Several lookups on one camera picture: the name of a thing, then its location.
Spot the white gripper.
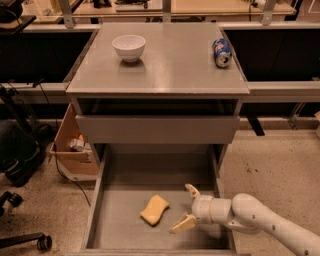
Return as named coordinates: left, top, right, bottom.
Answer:
left=169, top=184, right=213, bottom=234

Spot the yellow sponge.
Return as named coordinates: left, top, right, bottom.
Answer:
left=140, top=195, right=170, bottom=226

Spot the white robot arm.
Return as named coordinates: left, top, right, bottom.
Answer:
left=169, top=184, right=320, bottom=256

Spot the open grey middle drawer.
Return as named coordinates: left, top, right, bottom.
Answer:
left=68, top=145, right=248, bottom=256

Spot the closed grey upper drawer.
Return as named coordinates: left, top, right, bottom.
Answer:
left=76, top=115, right=240, bottom=144

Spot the grey drawer cabinet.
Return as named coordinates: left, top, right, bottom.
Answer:
left=67, top=23, right=249, bottom=165

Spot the wooden box with items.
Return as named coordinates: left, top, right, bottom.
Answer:
left=50, top=104, right=99, bottom=181

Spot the black office chair base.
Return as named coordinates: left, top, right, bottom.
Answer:
left=0, top=190, right=54, bottom=252

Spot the blue soda can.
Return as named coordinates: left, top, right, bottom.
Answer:
left=212, top=38, right=232, bottom=68

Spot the white ceramic bowl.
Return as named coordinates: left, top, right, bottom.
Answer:
left=112, top=35, right=146, bottom=62

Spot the black bag on floor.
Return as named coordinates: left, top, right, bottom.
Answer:
left=0, top=86, right=53, bottom=187

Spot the wooden desk in background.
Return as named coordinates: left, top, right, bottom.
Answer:
left=23, top=0, right=298, bottom=25

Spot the black cable on floor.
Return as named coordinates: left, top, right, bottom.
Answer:
left=52, top=142, right=92, bottom=208

